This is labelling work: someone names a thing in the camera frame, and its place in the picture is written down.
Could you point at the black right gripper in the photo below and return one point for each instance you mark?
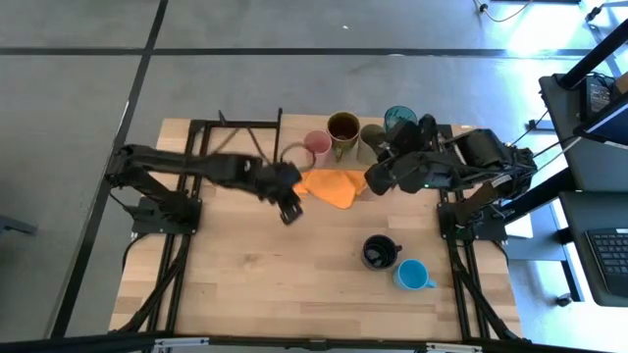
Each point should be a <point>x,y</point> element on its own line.
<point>417,171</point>

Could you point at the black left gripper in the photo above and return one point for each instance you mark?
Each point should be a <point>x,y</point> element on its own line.
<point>279,181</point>

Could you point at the tall beige cup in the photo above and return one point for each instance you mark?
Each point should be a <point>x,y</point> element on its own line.
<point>369,144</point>

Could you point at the teal transparent glass tumbler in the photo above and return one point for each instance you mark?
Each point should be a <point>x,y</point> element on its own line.
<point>400,116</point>

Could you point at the pink ribbed cup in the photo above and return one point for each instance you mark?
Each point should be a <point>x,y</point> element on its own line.
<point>318,144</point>

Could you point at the green brown glazed ceramic mug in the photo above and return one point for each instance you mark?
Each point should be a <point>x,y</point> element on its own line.
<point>343,130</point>

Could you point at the black mug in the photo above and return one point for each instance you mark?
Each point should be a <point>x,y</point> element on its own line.
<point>380,252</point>

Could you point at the small blue plastic mug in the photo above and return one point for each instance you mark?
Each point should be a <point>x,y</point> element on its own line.
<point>411,275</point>

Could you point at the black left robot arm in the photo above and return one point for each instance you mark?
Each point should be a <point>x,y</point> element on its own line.
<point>172,162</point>

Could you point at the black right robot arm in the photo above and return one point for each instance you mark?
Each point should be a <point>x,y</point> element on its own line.
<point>495,157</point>

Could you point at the orange cloth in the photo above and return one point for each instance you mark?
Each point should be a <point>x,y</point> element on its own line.
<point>333,188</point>

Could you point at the black diagonal pole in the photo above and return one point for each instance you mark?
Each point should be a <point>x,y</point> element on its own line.
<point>549,188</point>
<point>596,54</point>

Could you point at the dark keyboard desk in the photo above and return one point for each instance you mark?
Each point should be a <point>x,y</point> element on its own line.
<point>579,220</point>

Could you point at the grey side desk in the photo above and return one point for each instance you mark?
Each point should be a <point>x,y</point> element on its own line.
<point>589,162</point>

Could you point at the black caster wheel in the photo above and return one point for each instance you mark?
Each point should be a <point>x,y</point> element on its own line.
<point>564,300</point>

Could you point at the black device on desk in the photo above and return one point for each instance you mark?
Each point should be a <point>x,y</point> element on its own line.
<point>597,95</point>

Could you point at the open laptop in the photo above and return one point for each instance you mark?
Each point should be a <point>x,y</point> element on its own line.
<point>608,125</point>

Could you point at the black keyboard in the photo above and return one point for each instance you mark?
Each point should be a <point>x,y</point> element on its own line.
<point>613,260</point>

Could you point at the grey floor foot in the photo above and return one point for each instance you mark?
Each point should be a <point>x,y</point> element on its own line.
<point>17,225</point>

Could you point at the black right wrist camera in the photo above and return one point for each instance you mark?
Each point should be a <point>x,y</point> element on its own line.
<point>378,180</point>

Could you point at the black camera rig rail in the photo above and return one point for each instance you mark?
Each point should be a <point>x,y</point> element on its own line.
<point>73,343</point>

